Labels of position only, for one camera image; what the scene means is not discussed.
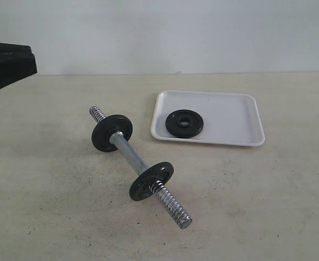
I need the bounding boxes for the white plastic tray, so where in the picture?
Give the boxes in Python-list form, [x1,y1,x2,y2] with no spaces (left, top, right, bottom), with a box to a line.
[151,90,265,147]

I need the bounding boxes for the chrome threaded dumbbell bar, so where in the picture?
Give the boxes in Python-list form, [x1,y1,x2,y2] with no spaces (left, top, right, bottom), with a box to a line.
[89,106,192,229]

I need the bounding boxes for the black weight plate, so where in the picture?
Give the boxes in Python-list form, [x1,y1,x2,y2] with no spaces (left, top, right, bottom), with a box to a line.
[165,109,204,139]
[129,161,174,201]

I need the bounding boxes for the black weight plate end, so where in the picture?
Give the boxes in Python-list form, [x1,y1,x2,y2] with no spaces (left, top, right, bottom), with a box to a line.
[91,114,133,152]

